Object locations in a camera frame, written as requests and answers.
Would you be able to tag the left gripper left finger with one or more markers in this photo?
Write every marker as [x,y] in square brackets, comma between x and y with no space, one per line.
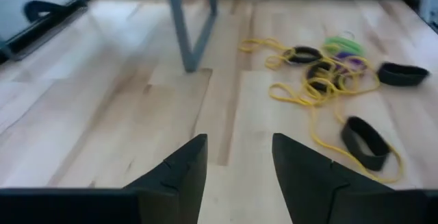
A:
[178,189]

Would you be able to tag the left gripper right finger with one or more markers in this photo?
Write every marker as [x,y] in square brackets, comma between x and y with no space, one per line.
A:
[304,183]

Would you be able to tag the yellow rubber band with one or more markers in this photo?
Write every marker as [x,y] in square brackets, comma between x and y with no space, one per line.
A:
[260,40]
[313,128]

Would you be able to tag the wide black elastic band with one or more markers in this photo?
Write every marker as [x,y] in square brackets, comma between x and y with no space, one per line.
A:
[400,76]
[352,145]

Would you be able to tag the blue-violet coil wristband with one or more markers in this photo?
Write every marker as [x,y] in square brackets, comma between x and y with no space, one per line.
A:
[352,61]

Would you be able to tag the green coil wristband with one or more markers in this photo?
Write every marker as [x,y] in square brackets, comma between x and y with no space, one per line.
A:
[342,44]

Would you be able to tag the grey perforated metal shelf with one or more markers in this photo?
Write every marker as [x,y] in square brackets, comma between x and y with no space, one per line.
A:
[186,46]

